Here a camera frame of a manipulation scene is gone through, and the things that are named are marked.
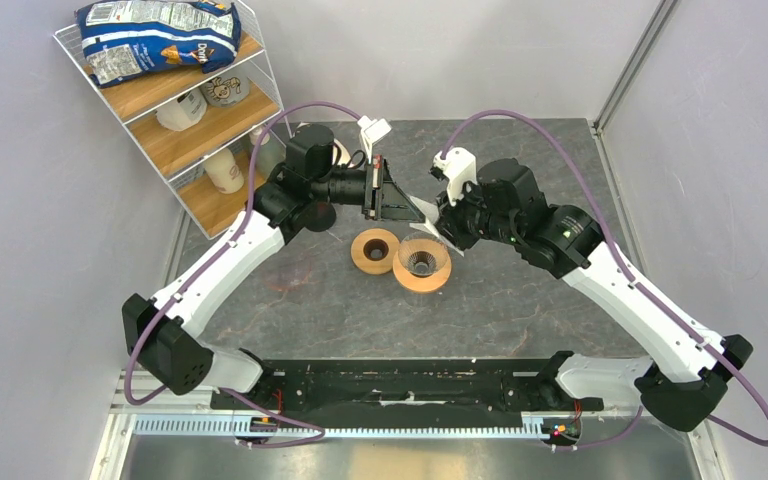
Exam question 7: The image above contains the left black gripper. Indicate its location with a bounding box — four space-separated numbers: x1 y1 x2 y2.
311 157 425 225

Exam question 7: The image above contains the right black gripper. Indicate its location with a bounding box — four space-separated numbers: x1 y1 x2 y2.
433 176 521 250

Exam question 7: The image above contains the white paper coffee filter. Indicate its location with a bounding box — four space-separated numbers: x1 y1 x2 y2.
408 195 464 257

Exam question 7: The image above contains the clear glass dripper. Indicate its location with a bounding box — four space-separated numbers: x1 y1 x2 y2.
397 232 450 278

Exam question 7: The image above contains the wooden ring stand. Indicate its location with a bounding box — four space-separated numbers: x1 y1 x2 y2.
350 228 400 275
393 256 452 293

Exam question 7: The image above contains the orange white filter box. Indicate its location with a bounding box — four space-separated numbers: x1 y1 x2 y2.
291 122 357 169

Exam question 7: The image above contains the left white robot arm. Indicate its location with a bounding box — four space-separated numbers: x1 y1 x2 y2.
122 124 427 409

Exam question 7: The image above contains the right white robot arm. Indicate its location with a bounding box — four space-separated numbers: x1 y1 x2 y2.
430 150 753 432

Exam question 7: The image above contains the red black dripper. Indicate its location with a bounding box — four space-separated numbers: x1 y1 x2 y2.
305 202 337 232

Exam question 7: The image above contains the grey green bottle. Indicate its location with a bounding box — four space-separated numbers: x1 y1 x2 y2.
249 126 286 179

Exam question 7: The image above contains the cream white bottle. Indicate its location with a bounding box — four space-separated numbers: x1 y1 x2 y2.
203 148 245 194

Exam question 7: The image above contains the white plastic jug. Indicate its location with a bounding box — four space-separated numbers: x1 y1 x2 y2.
155 88 208 132

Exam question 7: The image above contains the blue Doritos chip bag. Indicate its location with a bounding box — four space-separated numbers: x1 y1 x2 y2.
75 1 243 88

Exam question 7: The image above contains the white wire wooden shelf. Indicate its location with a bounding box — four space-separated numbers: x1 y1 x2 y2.
52 0 306 241

